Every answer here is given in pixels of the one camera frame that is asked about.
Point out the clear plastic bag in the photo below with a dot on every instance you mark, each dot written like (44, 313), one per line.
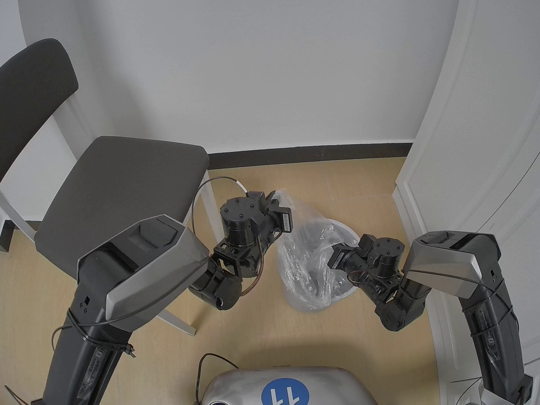
(303, 234)

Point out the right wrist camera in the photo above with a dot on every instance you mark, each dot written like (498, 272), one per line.
(366, 243)

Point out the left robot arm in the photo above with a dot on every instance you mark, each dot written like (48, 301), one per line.
(139, 264)

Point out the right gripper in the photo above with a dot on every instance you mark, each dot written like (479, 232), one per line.
(352, 260)

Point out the dark grey white-legged chair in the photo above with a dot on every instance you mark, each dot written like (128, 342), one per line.
(126, 184)

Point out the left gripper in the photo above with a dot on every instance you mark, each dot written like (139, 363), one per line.
(274, 222)

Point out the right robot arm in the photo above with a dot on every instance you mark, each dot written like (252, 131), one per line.
(447, 264)

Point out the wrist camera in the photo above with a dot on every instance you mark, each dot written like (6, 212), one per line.
(257, 196)
(366, 243)

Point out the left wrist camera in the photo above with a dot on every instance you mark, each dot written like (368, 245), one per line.
(257, 196)

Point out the white trash bin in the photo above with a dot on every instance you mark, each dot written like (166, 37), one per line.
(350, 234)

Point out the white panelled door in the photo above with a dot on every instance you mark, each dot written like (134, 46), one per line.
(485, 99)

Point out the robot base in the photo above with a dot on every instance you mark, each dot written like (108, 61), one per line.
(295, 386)

